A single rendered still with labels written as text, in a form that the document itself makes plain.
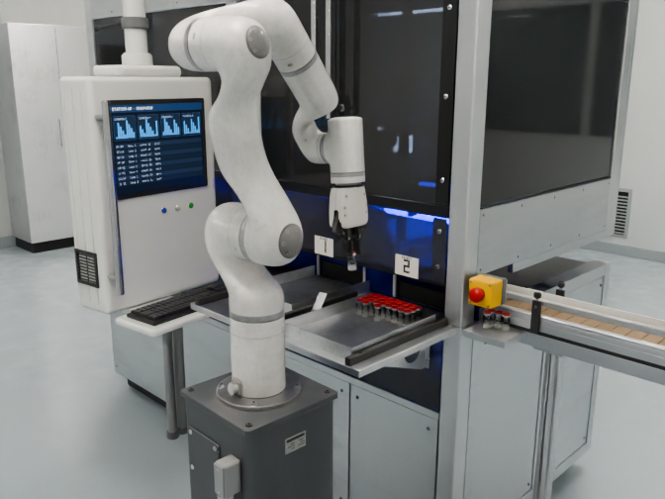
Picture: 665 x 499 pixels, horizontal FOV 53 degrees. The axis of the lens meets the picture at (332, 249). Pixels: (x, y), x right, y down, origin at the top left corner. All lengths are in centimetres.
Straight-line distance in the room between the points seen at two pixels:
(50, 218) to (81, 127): 448
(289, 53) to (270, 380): 69
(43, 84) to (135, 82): 433
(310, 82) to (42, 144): 522
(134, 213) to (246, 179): 98
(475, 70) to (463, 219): 38
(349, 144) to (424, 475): 107
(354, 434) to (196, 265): 82
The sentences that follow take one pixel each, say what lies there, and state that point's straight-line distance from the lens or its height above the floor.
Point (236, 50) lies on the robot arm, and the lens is 124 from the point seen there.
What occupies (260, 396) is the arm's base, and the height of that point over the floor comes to 88.
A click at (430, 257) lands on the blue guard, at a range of 188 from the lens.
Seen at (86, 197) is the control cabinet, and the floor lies 118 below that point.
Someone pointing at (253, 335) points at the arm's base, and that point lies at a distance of 143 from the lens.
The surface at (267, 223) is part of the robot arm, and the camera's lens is 132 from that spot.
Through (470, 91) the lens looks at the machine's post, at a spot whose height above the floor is 151.
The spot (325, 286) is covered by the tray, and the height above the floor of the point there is 88.
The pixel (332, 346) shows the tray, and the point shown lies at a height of 90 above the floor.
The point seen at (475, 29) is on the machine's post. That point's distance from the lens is 177.
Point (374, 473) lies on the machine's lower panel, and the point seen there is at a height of 30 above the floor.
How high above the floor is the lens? 154
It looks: 14 degrees down
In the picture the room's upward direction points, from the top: straight up
